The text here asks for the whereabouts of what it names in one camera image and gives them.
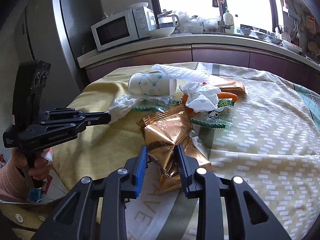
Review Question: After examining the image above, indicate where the kitchen counter with cabinets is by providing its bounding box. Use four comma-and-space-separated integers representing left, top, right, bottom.
78, 34, 319, 93

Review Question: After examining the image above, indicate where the glass electric kettle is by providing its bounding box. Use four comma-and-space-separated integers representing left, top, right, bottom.
157, 9, 180, 28

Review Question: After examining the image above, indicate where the orange peel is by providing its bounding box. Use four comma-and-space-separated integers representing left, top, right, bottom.
180, 82, 238, 115

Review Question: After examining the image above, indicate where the white blue-dotted paper cup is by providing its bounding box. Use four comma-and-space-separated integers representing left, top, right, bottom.
128, 72, 177, 96

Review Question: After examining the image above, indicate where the crumpled clear plastic wrap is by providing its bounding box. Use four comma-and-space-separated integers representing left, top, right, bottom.
107, 94, 139, 124

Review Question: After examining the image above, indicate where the white soap bottle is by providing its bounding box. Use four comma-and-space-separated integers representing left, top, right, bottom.
223, 7, 234, 34

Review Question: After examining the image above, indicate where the gold snack wrapper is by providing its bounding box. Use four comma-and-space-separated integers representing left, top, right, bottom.
137, 105, 212, 194
213, 77, 246, 95

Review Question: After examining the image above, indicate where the green clear snack wrapper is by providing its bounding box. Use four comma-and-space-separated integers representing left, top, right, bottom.
133, 99, 235, 129

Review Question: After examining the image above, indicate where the white tissue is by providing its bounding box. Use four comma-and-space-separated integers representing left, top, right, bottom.
179, 82, 221, 113

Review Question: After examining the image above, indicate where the white patterned tea towel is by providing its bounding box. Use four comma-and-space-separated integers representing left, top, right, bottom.
126, 62, 319, 239

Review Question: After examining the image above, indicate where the kitchen faucet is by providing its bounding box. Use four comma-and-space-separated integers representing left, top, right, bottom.
212, 0, 232, 33

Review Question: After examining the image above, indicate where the pink sleeve left forearm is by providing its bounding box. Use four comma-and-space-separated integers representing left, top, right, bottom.
0, 159, 29, 203

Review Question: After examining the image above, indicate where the white foam fruit net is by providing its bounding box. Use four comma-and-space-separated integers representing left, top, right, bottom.
151, 64, 214, 83

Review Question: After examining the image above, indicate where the white microwave oven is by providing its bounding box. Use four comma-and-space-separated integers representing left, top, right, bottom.
91, 6, 157, 51

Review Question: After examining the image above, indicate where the grey refrigerator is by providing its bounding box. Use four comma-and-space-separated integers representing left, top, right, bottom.
0, 0, 101, 120

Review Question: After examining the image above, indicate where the left hand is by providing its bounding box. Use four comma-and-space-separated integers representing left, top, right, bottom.
11, 148, 50, 180

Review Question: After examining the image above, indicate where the white ceramic bowl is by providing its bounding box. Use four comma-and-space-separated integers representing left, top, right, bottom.
149, 27, 175, 38

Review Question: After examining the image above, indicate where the yellow checkered tablecloth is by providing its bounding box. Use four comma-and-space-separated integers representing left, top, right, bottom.
52, 65, 152, 190

